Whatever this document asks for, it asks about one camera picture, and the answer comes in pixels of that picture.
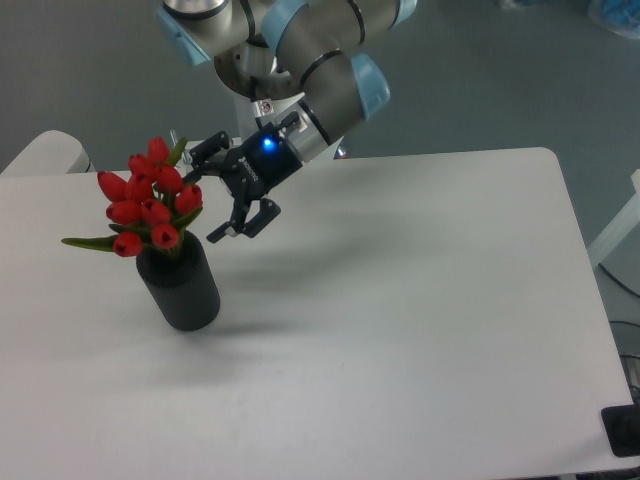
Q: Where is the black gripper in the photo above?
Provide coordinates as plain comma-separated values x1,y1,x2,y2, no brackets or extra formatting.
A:
183,123,302,244

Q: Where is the red tulip bouquet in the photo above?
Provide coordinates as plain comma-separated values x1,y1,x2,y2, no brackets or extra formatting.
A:
62,137,203,261

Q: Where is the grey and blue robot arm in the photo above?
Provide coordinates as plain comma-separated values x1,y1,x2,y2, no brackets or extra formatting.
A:
156,1,417,243

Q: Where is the black ribbed vase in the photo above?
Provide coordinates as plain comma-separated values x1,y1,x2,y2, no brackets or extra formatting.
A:
136,232,221,332

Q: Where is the white side table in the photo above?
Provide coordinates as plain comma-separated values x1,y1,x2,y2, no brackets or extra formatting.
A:
1,130,96,177

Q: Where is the blue plastic bag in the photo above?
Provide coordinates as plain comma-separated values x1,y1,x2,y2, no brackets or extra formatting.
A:
587,0,639,40

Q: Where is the black device at table edge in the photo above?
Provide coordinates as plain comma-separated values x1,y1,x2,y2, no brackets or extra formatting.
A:
601,404,639,458

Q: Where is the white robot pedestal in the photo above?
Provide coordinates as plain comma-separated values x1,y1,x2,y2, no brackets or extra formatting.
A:
169,44,351,166

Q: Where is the white frame at right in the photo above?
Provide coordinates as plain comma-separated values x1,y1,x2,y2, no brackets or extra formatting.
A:
587,170,639,270

